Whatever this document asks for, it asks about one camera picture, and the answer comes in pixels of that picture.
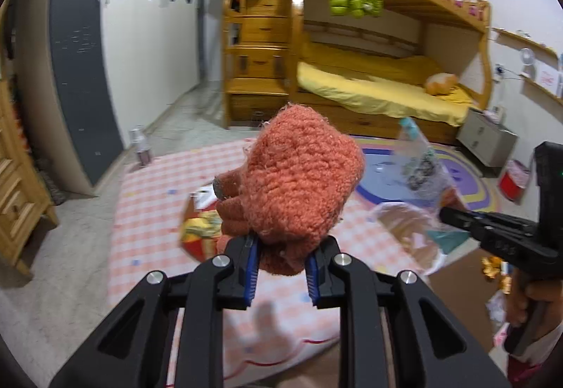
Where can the small spray bottle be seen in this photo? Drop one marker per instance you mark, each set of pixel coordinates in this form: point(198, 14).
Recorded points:
point(140, 148)

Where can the clear plastic bag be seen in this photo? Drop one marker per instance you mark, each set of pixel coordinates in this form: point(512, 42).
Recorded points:
point(404, 229)

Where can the grey nightstand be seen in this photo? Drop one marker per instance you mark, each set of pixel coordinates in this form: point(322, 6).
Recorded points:
point(486, 141)

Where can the yellow bed sheet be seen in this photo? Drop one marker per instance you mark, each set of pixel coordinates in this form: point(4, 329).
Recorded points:
point(374, 89)

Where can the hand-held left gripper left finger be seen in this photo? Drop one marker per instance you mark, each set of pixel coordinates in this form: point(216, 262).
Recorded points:
point(250, 278)

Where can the person's right hand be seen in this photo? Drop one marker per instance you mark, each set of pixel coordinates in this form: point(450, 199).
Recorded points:
point(545, 292)

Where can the wooden cabinet with drawers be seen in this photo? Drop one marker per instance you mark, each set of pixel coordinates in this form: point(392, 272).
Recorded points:
point(17, 194)

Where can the small white fan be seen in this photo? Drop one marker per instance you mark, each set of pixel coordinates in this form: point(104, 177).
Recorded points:
point(528, 60)

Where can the crumpled clear plastic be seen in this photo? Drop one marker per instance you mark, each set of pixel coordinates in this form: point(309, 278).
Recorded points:
point(497, 306)

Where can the person's right forearm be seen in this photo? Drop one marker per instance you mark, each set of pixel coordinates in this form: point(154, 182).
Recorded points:
point(550, 344)

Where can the table with pink checked cloth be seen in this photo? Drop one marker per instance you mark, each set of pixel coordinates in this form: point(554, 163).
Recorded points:
point(145, 238)

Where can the red box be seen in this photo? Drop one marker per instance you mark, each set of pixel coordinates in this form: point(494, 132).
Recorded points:
point(512, 181)

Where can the white card with red print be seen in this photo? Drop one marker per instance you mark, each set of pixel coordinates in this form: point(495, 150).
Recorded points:
point(550, 76)

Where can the rainbow oval rug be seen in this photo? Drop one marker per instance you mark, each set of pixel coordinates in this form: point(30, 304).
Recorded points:
point(466, 181)

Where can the orange plush toy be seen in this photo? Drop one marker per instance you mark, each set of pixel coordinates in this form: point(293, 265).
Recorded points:
point(440, 83)

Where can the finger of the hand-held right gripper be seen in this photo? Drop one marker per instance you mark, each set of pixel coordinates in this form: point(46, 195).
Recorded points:
point(459, 218)

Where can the white and grey wardrobe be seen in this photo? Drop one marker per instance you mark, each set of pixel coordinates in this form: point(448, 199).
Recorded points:
point(140, 62)

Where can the white folded carton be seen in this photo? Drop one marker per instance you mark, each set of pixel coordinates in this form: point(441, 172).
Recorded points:
point(202, 199)

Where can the yellow red printed packet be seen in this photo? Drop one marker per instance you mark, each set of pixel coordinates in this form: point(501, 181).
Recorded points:
point(202, 234)

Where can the yellow toy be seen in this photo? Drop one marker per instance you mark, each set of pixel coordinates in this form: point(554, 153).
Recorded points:
point(495, 267)

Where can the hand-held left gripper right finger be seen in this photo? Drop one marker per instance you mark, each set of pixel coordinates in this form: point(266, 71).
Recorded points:
point(311, 278)

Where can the wooden bunk bed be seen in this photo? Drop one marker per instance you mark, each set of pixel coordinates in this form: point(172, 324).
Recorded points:
point(440, 5)

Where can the orange knit cloth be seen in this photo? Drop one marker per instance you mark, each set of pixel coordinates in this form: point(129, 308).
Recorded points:
point(299, 177)

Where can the wooden staircase with drawers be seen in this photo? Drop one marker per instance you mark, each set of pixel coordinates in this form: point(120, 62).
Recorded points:
point(255, 62)

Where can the clear plastic wrapper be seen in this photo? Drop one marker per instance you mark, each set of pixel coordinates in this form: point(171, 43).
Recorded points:
point(418, 159)

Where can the wooden wall shelf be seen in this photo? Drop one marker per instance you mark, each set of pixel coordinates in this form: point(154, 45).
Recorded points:
point(545, 88)
point(528, 40)

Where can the red pants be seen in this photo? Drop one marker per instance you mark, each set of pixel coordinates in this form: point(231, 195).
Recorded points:
point(536, 372)

